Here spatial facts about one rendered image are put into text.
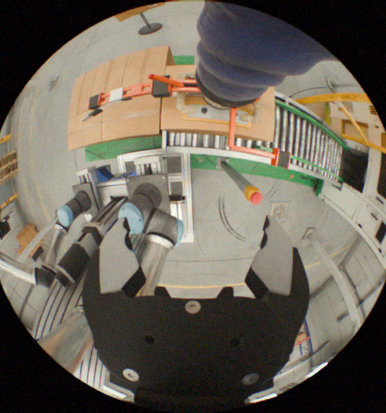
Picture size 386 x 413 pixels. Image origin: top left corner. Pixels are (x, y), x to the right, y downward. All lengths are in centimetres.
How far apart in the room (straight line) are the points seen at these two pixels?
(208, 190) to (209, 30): 170
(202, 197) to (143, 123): 118
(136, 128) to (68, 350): 127
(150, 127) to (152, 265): 100
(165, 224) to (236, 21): 56
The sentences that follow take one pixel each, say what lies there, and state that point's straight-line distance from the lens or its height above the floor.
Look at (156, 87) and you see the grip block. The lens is 61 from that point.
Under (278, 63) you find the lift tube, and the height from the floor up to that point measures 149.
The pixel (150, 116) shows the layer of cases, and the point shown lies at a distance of 117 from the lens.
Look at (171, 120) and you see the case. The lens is 70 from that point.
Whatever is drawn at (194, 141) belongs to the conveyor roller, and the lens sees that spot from 108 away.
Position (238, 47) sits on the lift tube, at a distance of 22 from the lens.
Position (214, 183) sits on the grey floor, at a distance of 173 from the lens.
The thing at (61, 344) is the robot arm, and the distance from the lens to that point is 28.
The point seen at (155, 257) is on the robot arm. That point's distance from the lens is 46.
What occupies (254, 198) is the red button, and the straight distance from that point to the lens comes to 71.
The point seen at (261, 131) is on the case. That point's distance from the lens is 76.
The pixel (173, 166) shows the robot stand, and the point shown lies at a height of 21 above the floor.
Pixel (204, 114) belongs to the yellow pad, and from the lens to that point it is 67.
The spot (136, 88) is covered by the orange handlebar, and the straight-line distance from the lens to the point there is 65.
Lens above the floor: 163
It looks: 62 degrees down
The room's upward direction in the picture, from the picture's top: 177 degrees counter-clockwise
